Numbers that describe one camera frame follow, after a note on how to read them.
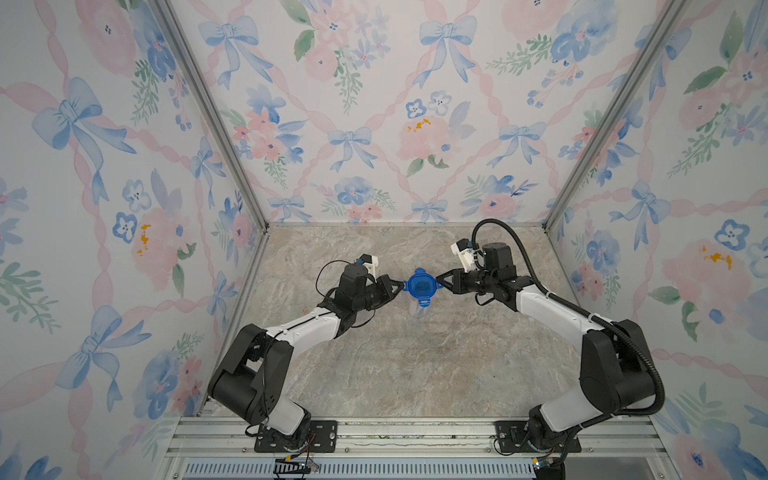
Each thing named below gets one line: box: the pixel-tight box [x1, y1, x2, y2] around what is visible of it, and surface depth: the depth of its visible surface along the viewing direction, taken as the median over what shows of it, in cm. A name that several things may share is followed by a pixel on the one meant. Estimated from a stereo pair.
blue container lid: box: [403, 267, 444, 308], surface depth 88 cm
